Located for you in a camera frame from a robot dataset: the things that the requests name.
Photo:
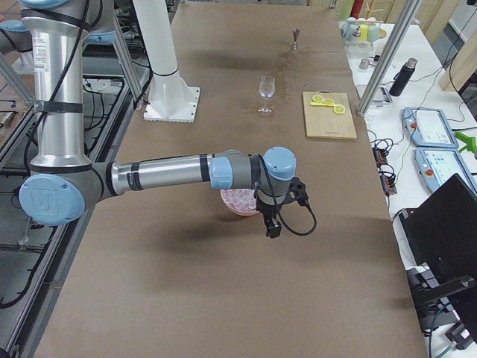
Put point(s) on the steel double jigger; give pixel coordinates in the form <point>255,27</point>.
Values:
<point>296,33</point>

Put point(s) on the pile of clear ice cubes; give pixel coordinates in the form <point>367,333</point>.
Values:
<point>242,197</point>

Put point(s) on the lower teach pendant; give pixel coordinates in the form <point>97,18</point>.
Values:
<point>437,165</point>

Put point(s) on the black water bottle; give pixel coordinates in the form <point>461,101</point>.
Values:
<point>403,77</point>

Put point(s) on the green handled grabber tool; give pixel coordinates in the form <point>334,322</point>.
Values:
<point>469,141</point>

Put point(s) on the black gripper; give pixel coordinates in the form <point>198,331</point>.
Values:
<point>267,211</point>

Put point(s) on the yellow cup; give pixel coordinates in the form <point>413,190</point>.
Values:
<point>363,32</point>

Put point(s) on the clear wine glass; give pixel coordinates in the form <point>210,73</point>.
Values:
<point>266,91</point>

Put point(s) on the wooden cutting board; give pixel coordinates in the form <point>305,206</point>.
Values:
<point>323,123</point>

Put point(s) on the black monitor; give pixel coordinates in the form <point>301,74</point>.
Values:
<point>441,232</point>

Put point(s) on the aluminium frame post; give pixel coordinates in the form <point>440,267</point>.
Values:
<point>395,38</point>

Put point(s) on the pink bowl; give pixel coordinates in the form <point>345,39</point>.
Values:
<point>238,209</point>

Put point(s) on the middle lemon slice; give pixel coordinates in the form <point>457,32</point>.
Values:
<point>328,102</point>

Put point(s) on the yellow plastic knife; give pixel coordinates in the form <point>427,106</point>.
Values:
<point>322,104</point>

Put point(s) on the upper teach pendant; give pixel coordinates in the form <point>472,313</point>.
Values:
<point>428,127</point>

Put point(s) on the far lemon slice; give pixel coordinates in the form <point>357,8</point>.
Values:
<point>339,109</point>

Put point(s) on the teach pendant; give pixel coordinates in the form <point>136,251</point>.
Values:
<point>428,127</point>
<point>437,165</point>

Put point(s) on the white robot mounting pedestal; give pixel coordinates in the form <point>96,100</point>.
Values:
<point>170,98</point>

